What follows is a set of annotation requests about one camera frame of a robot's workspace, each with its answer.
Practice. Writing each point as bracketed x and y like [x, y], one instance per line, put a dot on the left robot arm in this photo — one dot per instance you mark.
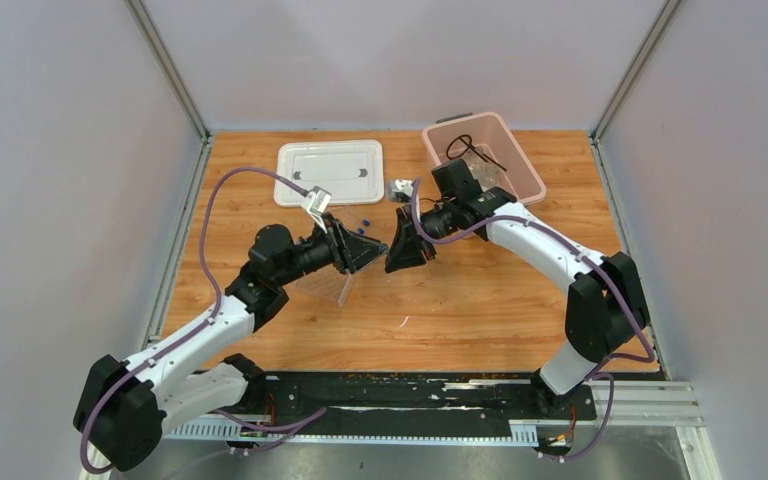
[127, 406]

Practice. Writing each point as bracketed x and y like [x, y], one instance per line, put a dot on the pink plastic bin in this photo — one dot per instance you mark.
[490, 150]

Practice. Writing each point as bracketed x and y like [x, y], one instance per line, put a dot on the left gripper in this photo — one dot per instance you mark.
[359, 250]

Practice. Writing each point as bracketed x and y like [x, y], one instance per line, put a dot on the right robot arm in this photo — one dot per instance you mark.
[605, 303]

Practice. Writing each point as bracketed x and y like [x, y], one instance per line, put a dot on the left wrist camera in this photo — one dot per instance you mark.
[315, 205]

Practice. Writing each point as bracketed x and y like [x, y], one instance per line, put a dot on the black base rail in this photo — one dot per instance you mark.
[426, 404]

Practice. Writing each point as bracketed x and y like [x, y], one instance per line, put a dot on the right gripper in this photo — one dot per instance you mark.
[407, 247]

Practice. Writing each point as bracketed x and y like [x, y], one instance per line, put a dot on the clear test tube rack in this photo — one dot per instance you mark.
[326, 285]

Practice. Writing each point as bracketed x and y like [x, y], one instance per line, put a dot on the white plastic lid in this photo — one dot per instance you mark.
[352, 171]

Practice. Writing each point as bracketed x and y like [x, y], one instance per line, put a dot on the black metal tripod stand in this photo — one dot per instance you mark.
[466, 141]

